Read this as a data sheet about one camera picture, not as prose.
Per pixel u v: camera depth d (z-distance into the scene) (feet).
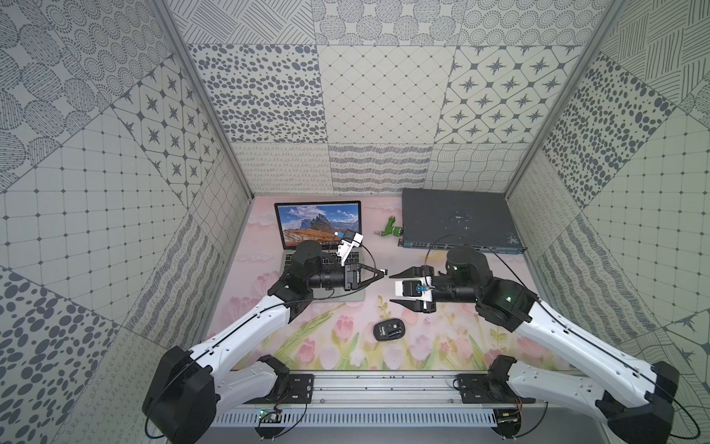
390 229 3.52
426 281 1.73
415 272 1.95
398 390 2.46
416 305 1.88
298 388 2.40
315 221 3.14
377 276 2.22
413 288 1.67
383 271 2.21
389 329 2.69
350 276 2.04
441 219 3.54
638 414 1.29
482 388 2.43
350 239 2.17
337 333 2.75
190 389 1.28
